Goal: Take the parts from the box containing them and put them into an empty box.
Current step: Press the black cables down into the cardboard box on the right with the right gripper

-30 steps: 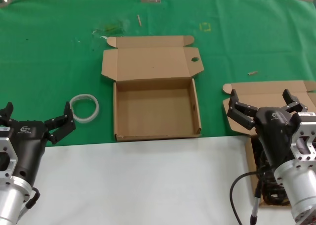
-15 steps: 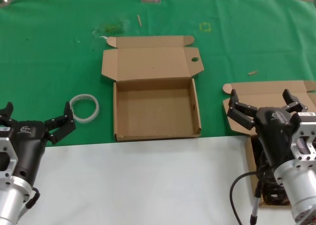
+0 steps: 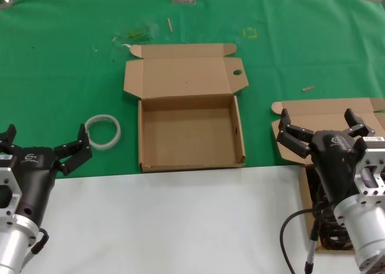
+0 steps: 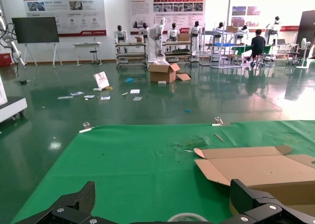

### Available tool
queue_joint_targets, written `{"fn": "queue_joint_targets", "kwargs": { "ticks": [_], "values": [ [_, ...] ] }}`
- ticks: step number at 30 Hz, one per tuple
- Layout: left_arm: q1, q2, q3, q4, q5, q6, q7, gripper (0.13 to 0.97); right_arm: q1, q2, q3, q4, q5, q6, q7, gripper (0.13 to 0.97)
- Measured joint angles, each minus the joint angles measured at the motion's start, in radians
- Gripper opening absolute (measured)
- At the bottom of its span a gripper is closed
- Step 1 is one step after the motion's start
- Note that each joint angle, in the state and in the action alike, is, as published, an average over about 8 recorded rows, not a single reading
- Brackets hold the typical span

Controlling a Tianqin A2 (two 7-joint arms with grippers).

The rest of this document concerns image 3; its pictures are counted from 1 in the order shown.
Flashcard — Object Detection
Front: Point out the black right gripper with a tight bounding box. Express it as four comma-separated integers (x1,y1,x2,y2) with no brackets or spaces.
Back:
276,107,376,204

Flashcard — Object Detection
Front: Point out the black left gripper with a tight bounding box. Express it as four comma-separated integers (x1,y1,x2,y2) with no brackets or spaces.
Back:
0,123,93,227

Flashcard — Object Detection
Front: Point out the open cardboard box with hole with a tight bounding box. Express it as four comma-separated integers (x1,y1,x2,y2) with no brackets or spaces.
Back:
123,43,249,174

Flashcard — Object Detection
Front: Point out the clear tape roll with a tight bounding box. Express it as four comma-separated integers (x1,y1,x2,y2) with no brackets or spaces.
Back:
84,113,122,151

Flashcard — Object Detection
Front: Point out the green table cloth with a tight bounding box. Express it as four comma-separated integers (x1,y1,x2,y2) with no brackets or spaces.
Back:
0,0,385,180

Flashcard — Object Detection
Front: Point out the crumpled clear plastic wrap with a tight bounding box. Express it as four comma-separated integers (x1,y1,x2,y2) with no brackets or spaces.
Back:
112,22,159,51

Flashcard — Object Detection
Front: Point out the open cardboard box of cables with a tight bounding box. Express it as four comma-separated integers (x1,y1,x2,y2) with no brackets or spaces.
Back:
270,98,385,254

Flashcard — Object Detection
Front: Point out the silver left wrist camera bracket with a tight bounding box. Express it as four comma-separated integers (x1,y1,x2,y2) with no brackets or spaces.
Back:
0,164,24,220

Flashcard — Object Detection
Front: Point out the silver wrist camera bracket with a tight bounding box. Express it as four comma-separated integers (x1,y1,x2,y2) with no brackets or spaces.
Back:
354,136,385,203
0,164,24,220

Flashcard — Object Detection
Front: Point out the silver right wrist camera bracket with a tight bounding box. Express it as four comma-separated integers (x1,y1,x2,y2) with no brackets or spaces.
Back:
354,136,385,203

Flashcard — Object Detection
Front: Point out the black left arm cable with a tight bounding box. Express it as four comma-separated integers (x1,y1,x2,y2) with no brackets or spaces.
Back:
29,227,51,256

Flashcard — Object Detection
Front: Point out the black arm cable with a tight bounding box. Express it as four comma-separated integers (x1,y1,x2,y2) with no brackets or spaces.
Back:
280,200,336,274
29,227,51,256

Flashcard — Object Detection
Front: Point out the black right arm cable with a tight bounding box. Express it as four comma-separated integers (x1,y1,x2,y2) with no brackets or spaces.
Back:
280,200,336,274

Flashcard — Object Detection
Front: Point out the pile of black power cables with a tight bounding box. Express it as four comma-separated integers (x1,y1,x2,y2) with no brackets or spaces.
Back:
306,164,353,251

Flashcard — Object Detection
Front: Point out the grey sleeved right arm cable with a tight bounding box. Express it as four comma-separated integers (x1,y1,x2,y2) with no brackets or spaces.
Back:
304,218,321,274

